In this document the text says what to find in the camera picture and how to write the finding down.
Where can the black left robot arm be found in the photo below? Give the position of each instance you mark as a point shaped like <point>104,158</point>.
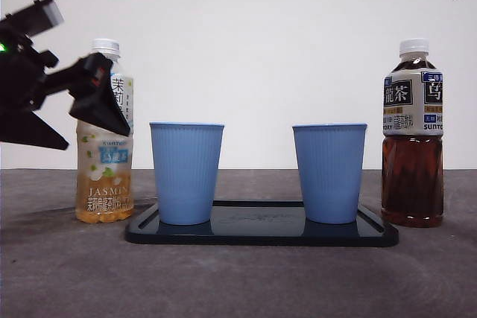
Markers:
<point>22,68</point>

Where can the blue ribbed plastic cup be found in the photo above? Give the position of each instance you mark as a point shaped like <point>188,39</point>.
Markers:
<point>186,173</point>
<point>329,173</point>

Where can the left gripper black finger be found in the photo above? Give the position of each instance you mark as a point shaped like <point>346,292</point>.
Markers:
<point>30,128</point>
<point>98,105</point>

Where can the jasmine tea bottle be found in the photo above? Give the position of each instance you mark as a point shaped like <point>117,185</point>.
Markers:
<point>104,184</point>

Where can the dark blue flat tray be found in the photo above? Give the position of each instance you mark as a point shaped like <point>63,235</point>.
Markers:
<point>257,232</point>

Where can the dark oolong tea bottle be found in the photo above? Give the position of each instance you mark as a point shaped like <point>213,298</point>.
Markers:
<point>411,176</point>

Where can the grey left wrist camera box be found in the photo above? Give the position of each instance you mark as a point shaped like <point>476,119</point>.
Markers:
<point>44,16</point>

